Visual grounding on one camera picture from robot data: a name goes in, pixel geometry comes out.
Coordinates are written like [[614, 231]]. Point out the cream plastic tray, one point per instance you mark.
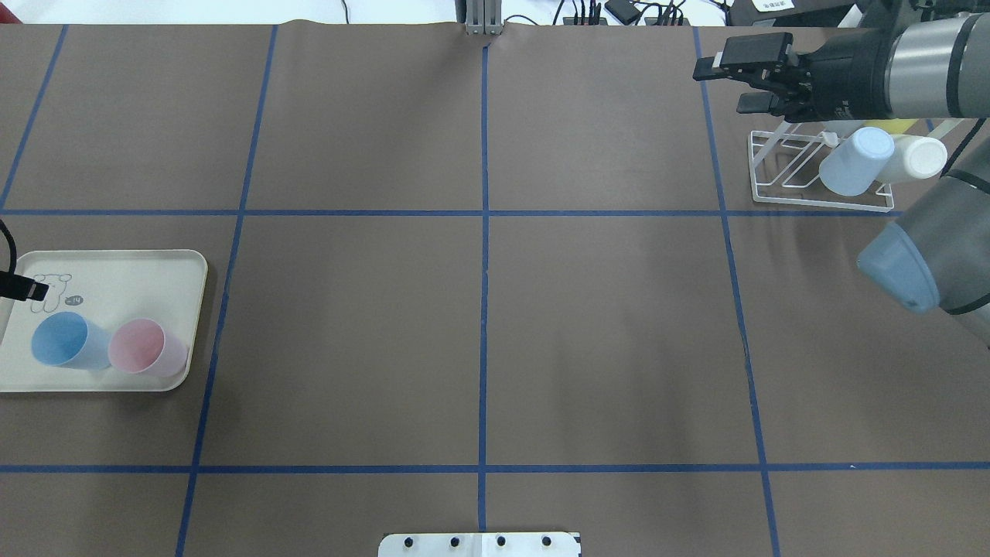
[[109, 288]]

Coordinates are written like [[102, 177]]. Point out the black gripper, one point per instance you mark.
[[849, 76]]

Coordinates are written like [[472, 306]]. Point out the pink cup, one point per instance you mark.
[[145, 348]]

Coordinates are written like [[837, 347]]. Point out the aluminium frame post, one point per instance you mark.
[[480, 17]]

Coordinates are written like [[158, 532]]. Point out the light blue cup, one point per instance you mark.
[[852, 166], [71, 341]]

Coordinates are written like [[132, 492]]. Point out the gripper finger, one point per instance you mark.
[[22, 288]]

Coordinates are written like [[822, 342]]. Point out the pale green cup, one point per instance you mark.
[[914, 158]]

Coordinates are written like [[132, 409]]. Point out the white wire cup rack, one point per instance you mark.
[[784, 166]]

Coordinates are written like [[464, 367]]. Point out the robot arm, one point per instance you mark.
[[898, 100]]

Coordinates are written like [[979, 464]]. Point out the yellow cup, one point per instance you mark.
[[900, 126]]

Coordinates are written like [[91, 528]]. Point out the white pedestal column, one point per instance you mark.
[[521, 543]]

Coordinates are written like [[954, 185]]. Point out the black box with label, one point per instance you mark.
[[819, 14]]

